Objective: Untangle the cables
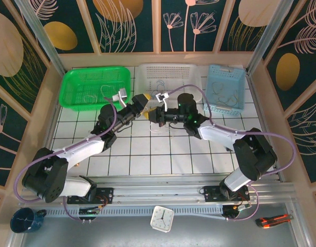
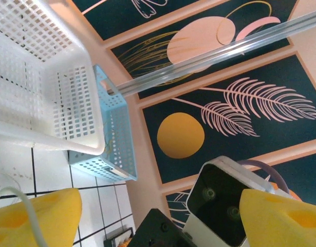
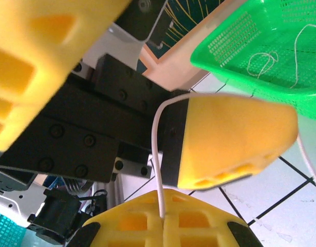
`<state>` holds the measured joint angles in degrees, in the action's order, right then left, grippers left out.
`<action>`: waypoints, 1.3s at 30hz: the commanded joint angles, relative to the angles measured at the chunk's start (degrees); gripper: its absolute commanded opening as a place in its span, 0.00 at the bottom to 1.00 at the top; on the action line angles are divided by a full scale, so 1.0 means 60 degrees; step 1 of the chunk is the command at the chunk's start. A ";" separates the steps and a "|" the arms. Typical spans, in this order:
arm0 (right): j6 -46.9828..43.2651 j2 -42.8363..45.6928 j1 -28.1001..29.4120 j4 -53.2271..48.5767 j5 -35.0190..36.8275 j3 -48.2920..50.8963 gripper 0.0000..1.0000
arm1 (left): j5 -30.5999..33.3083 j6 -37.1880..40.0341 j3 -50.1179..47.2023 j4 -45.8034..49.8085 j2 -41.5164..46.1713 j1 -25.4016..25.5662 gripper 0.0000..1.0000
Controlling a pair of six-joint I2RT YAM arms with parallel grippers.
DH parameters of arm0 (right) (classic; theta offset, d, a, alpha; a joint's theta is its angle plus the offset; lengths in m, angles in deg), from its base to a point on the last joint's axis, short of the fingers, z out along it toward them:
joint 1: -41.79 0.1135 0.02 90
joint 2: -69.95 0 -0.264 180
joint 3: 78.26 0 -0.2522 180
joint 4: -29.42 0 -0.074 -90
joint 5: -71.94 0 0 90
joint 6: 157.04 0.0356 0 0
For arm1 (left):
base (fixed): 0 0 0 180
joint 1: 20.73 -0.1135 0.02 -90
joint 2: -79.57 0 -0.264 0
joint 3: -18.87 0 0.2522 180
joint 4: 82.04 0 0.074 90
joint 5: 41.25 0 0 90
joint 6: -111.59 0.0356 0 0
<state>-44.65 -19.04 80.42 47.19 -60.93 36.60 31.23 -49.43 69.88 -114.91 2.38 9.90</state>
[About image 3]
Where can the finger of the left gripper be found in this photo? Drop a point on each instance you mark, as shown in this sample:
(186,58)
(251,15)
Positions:
(237,133)
(32,51)

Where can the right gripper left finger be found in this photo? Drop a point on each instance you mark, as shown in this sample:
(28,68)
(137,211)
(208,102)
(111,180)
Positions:
(132,226)

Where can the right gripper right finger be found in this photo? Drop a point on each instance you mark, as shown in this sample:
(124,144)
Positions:
(219,231)

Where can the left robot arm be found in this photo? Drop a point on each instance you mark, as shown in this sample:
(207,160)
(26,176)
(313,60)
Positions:
(55,216)

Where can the green plastic mesh basket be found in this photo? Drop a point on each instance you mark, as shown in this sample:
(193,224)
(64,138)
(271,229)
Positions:
(219,64)

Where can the light blue plastic basket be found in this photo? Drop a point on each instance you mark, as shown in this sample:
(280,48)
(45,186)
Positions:
(6,231)

